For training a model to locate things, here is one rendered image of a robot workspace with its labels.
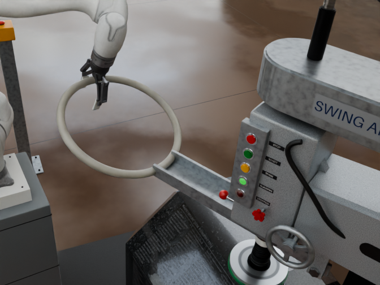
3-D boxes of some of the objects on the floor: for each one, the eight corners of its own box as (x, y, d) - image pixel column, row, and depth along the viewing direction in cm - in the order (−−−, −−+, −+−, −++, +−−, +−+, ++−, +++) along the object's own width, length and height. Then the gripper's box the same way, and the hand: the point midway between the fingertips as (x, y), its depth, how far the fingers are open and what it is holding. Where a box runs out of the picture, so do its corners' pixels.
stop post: (39, 156, 335) (17, 15, 270) (43, 172, 321) (21, 28, 256) (10, 161, 328) (-19, 18, 262) (14, 178, 314) (-17, 31, 248)
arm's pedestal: (-25, 361, 213) (-69, 250, 165) (-41, 280, 247) (-82, 169, 199) (78, 316, 235) (65, 208, 187) (51, 248, 269) (33, 142, 221)
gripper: (78, 40, 174) (67, 79, 189) (108, 85, 166) (94, 121, 182) (95, 38, 178) (83, 76, 194) (125, 81, 170) (109, 117, 186)
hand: (89, 95), depth 187 cm, fingers open, 11 cm apart
